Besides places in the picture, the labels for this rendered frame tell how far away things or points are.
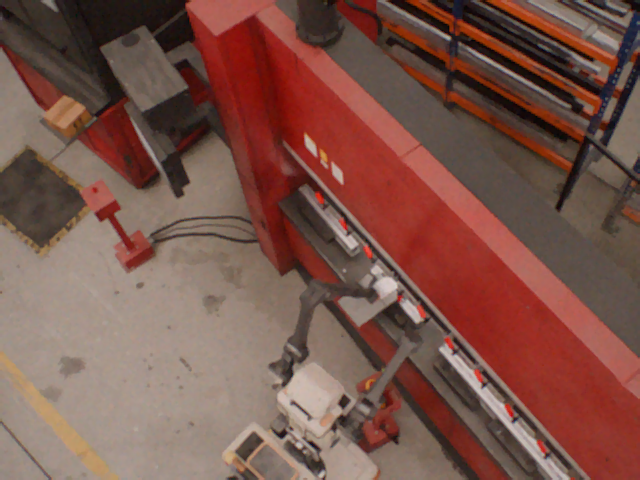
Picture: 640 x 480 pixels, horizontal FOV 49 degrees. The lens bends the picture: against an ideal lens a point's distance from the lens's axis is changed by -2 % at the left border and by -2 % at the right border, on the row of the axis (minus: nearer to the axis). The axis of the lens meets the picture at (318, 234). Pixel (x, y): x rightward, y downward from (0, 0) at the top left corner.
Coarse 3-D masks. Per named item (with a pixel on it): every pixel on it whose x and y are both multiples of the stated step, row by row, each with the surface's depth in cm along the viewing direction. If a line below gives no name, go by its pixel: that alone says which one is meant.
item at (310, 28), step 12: (300, 0) 272; (312, 0) 269; (324, 0) 262; (336, 0) 263; (348, 0) 257; (300, 12) 278; (312, 12) 274; (324, 12) 275; (336, 12) 282; (372, 12) 267; (300, 24) 287; (312, 24) 280; (324, 24) 280; (336, 24) 286; (300, 36) 287; (312, 36) 285; (324, 36) 284; (336, 36) 286
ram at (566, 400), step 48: (288, 96) 329; (288, 144) 374; (336, 144) 312; (336, 192) 352; (384, 192) 296; (384, 240) 332; (432, 240) 282; (432, 288) 314; (480, 288) 269; (480, 336) 298; (528, 336) 256; (528, 384) 283; (576, 384) 245; (576, 432) 269; (624, 432) 234
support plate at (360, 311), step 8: (392, 296) 373; (344, 304) 373; (352, 304) 373; (360, 304) 372; (368, 304) 372; (376, 304) 372; (352, 312) 371; (360, 312) 370; (368, 312) 370; (376, 312) 370; (360, 320) 368
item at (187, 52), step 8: (176, 48) 375; (184, 48) 374; (192, 48) 374; (168, 56) 372; (176, 56) 372; (184, 56) 371; (192, 56) 371; (200, 56) 371; (176, 64) 374; (184, 64) 377; (192, 64) 368; (200, 64) 368; (200, 72) 365; (208, 88) 367
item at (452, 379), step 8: (440, 360) 364; (440, 368) 362; (448, 368) 362; (448, 376) 360; (456, 376) 360; (456, 384) 358; (464, 384) 358; (456, 392) 358; (464, 392) 355; (464, 400) 355; (472, 408) 351
